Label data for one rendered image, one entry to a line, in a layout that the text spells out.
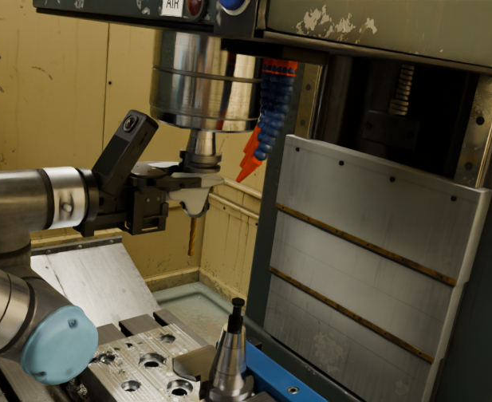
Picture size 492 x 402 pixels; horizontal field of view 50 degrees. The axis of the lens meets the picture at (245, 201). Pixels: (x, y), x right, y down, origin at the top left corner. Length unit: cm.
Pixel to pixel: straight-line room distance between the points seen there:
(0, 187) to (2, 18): 109
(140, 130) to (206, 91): 10
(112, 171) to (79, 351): 23
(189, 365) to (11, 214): 28
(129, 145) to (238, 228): 138
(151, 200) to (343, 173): 53
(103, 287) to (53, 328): 129
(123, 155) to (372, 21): 35
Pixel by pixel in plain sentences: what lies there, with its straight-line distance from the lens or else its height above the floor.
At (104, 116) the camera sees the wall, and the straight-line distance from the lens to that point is 183.
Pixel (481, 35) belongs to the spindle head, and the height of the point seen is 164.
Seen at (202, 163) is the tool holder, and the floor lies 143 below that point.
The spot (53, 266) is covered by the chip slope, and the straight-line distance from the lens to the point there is 185.
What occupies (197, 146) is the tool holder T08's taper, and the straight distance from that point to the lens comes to 76.
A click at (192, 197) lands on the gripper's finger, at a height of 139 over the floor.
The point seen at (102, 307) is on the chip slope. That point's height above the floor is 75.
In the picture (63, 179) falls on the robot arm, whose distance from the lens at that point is 66.
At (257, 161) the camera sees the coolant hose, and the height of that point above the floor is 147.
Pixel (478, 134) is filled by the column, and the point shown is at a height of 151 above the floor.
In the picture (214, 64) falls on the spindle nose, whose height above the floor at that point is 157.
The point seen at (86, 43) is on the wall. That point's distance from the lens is 177.
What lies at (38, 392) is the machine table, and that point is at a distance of 117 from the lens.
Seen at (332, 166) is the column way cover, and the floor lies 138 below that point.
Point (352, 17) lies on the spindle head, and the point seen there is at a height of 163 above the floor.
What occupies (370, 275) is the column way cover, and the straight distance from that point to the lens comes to 113.
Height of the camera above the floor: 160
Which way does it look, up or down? 16 degrees down
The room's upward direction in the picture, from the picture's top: 8 degrees clockwise
